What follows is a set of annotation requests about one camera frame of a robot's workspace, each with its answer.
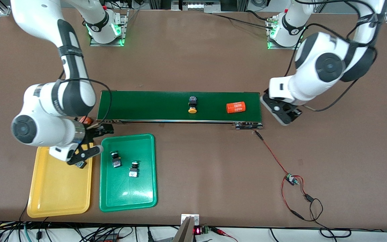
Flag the grey metal camera bracket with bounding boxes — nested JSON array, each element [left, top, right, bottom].
[[181, 213, 200, 242]]

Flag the black arm base cable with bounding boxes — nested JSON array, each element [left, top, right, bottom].
[[210, 10, 276, 30]]

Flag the red black twisted wire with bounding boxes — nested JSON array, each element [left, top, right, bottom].
[[255, 130, 315, 221]]

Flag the yellow plastic tray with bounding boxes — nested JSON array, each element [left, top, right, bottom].
[[27, 138, 94, 218]]

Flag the red clip lead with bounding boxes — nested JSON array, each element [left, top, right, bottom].
[[210, 227, 238, 242]]

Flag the equipment rack with lights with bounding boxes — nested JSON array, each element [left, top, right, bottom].
[[172, 0, 221, 14]]

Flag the green conveyor belt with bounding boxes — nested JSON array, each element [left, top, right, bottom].
[[96, 90, 264, 130]]

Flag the thin black power cable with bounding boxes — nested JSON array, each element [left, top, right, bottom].
[[309, 198, 352, 238]]

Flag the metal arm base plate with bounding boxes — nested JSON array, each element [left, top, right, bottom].
[[90, 9, 128, 47], [267, 17, 303, 50]]

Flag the tangled black floor cables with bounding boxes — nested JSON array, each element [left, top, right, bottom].
[[0, 198, 180, 242]]

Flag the green plastic tray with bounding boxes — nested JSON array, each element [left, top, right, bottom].
[[99, 133, 158, 213]]

